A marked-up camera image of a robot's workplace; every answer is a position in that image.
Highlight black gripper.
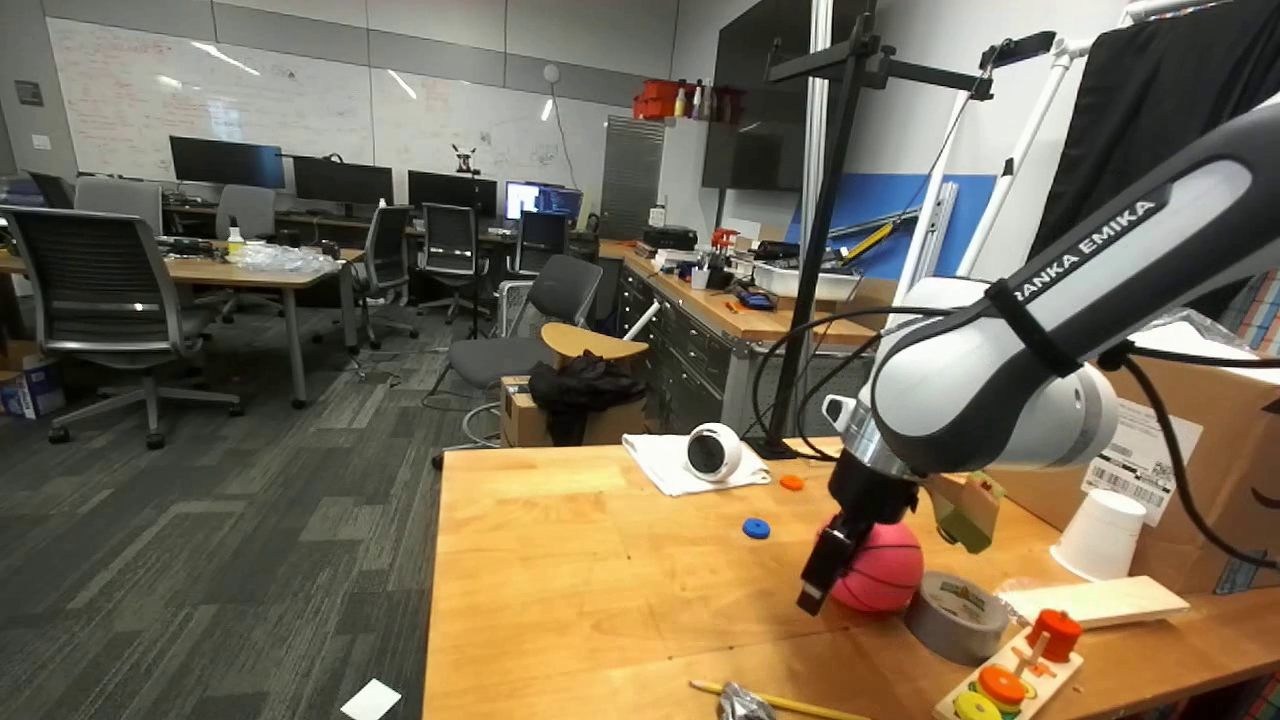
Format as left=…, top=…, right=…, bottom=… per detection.
left=793, top=447, right=927, bottom=618

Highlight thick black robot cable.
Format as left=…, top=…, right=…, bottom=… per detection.
left=1096, top=337, right=1280, bottom=577

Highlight red cylinder toy piece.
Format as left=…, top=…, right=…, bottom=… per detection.
left=1023, top=606, right=1085, bottom=668

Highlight black cloth curtain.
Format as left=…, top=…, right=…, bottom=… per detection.
left=1031, top=0, right=1280, bottom=323

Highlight light wooden strip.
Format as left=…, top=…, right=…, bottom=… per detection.
left=780, top=432, right=853, bottom=465

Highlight grey mesh office chair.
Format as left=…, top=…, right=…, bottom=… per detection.
left=0, top=203, right=249, bottom=450

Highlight yellow pencil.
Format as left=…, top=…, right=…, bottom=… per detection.
left=686, top=677, right=831, bottom=720

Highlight black camera stand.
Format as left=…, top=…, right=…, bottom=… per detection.
left=757, top=0, right=996, bottom=465

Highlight wooden office desk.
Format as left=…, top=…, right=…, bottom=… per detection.
left=160, top=247, right=351, bottom=412

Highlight large cardboard box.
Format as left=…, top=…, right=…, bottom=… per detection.
left=984, top=309, right=1280, bottom=600

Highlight red items on shelf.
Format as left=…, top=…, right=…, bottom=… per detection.
left=629, top=76, right=686, bottom=127

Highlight blue wall panel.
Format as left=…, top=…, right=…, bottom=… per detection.
left=785, top=166, right=999, bottom=312

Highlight black office chair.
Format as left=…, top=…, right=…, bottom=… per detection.
left=413, top=198, right=497, bottom=323

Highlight black computer monitor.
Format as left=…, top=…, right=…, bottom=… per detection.
left=288, top=153, right=395, bottom=213
left=167, top=133, right=293, bottom=193
left=403, top=166, right=501, bottom=223

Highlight green orange wrist camera mount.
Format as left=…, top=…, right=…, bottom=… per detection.
left=924, top=470, right=1007, bottom=554

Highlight white plastic bin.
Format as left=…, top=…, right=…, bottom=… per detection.
left=751, top=255, right=865, bottom=303

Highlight small cardboard box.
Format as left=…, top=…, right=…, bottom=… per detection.
left=497, top=370, right=654, bottom=450

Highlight white tripod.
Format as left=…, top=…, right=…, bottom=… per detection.
left=890, top=28, right=1093, bottom=293

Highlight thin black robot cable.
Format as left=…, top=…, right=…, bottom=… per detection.
left=750, top=298, right=991, bottom=450

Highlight white foam block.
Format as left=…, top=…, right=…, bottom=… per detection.
left=991, top=571, right=1191, bottom=633

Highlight pink rubber ball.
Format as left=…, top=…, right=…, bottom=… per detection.
left=827, top=521, right=927, bottom=618

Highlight white paper scrap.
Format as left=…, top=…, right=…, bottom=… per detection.
left=335, top=677, right=408, bottom=720

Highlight long wooden workbench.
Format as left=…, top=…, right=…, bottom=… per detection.
left=597, top=234, right=885, bottom=439

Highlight black wall screen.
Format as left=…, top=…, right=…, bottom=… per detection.
left=700, top=0, right=879, bottom=196

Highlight orange round toy piece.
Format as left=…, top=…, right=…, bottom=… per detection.
left=975, top=664, right=1031, bottom=707

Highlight grey duct tape roll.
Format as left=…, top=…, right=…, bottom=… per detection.
left=900, top=568, right=1023, bottom=668

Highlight black bag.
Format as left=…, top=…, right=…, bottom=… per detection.
left=524, top=351, right=655, bottom=447

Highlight white paper cup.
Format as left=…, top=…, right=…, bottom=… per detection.
left=1050, top=486, right=1154, bottom=583

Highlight lit laptop screen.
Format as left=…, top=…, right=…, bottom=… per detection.
left=501, top=178, right=586, bottom=223

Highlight white dome camera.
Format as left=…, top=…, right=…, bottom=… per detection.
left=681, top=419, right=750, bottom=486

